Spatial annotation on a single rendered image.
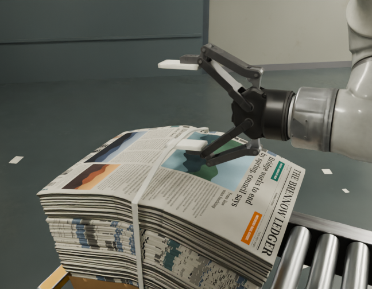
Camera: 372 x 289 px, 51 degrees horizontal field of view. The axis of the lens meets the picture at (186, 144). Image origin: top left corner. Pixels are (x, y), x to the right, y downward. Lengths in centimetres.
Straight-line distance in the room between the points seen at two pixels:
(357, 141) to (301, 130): 7
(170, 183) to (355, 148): 28
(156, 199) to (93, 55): 402
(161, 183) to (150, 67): 399
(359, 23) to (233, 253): 36
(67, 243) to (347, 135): 51
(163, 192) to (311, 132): 24
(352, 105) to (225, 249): 26
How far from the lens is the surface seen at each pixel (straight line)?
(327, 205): 250
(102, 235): 68
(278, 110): 56
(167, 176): 65
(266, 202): 65
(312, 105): 55
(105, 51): 454
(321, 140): 55
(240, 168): 70
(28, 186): 272
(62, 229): 74
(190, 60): 61
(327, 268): 90
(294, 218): 101
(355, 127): 54
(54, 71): 466
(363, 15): 58
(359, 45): 60
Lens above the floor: 140
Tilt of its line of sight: 28 degrees down
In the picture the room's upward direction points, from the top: straight up
